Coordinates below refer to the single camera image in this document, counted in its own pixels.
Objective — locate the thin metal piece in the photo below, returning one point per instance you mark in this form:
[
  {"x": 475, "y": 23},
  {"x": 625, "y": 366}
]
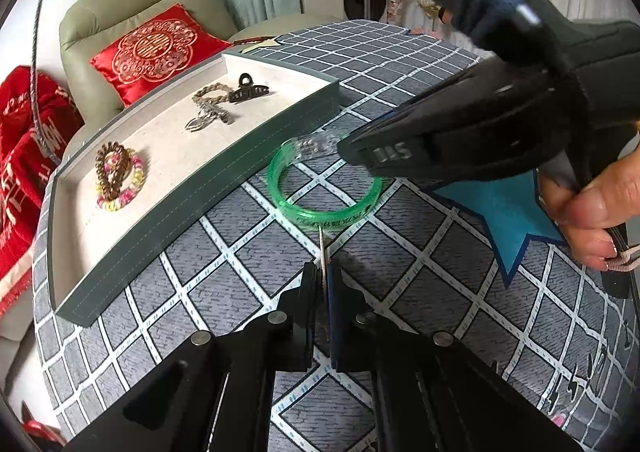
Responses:
[{"x": 324, "y": 262}]

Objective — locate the light grey sofa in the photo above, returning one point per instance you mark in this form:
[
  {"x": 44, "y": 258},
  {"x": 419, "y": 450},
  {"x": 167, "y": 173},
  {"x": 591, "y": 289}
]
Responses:
[{"x": 15, "y": 332}]

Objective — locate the blue star cutout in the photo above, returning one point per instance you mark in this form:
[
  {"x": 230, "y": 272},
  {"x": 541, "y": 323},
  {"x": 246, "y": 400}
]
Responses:
[{"x": 495, "y": 217}]

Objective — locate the black claw hair clip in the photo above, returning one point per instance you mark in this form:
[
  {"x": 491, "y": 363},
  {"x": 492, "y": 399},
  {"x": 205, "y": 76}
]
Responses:
[{"x": 247, "y": 91}]

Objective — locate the red printed blanket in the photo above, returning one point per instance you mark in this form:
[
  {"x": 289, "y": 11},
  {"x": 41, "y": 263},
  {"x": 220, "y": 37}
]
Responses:
[{"x": 25, "y": 156}]

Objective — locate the red decorated stick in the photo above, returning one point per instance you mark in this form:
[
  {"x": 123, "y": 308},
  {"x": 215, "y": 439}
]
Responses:
[{"x": 250, "y": 38}]

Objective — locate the grey checked tablecloth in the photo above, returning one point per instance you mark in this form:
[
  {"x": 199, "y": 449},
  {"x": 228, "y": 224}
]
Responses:
[{"x": 200, "y": 272}]

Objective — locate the red embroidered cushion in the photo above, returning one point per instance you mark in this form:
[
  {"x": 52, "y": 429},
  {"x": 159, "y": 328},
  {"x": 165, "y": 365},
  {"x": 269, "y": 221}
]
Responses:
[{"x": 150, "y": 49}]

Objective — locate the gold ornament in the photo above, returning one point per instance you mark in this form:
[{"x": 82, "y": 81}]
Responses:
[{"x": 435, "y": 10}]

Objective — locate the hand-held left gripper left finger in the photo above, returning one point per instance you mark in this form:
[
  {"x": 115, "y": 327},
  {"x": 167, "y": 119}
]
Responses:
[{"x": 310, "y": 292}]

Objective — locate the red gift bag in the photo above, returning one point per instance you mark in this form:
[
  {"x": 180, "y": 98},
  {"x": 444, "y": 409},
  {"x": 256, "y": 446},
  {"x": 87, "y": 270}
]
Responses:
[{"x": 42, "y": 432}]

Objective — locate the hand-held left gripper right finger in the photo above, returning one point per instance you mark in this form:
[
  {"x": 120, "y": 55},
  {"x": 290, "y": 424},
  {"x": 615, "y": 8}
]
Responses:
[{"x": 337, "y": 312}]

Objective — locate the person's right hand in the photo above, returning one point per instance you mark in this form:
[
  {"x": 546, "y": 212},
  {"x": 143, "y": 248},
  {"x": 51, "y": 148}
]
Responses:
[{"x": 600, "y": 212}]

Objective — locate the silver hair clip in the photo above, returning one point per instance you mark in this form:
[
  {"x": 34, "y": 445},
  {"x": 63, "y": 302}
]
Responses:
[{"x": 200, "y": 124}]

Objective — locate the cream tray with grey rim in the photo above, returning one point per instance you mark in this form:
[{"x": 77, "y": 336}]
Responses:
[{"x": 165, "y": 151}]

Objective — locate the floor lamp pole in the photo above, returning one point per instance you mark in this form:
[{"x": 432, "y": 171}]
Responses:
[{"x": 37, "y": 56}]

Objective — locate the green bangle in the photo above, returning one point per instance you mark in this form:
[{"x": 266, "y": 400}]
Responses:
[{"x": 325, "y": 220}]

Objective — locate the clear plastic hair clip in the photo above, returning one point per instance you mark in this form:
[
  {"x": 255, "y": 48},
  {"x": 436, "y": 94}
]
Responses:
[{"x": 312, "y": 147}]

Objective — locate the pale yellow card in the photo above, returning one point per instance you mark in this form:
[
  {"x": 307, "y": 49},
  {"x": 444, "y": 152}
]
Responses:
[{"x": 260, "y": 46}]

